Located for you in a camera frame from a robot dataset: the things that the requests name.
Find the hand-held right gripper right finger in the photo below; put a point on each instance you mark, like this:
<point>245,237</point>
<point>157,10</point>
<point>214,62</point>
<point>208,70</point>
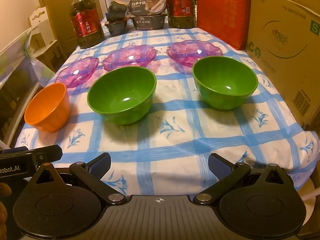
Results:
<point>218,164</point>

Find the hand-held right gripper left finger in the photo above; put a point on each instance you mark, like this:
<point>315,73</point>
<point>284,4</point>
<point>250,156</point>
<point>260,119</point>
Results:
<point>100,165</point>

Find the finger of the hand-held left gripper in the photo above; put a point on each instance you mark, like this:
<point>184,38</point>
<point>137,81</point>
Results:
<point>50,153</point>

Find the orange plastic bowl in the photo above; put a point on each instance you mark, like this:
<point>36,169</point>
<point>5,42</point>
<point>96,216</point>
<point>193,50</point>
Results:
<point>46,105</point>

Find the green plastic bowl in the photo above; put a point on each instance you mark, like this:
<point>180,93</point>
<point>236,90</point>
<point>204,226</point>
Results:
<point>122,95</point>
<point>225,80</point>

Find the purple transparent plate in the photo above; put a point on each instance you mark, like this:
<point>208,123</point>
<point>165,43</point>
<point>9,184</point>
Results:
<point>130,55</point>
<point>77,71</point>
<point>192,51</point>

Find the person's left hand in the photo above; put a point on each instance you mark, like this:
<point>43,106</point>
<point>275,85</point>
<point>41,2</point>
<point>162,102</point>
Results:
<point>3,190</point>

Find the blue checked tablecloth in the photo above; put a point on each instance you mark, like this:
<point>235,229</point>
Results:
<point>175,140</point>

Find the glass front cabinet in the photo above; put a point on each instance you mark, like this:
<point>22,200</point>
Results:
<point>15,80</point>

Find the white wooden chair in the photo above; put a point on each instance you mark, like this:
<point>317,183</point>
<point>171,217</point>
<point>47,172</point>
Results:
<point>43,32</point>

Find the cooking oil bottle red label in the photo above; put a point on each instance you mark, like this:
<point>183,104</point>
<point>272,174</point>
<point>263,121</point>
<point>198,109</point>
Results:
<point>180,5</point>
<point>86,22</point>

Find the large cardboard box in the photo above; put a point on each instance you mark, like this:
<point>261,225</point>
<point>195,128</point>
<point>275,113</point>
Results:
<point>287,45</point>

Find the small dark meal tray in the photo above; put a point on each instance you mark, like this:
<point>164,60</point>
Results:
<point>116,28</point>

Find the red fabric tote bag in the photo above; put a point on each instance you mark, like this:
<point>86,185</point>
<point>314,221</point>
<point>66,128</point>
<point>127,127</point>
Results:
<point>222,15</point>

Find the dark instant meal tray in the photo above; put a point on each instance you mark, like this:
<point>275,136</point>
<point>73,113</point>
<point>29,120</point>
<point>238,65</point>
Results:
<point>148,22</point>

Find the small dark cups stack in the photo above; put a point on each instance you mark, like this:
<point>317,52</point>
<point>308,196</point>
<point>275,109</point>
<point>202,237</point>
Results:
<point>117,10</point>

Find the instant meal box pictured lid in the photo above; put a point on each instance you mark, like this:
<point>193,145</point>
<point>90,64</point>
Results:
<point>147,3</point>

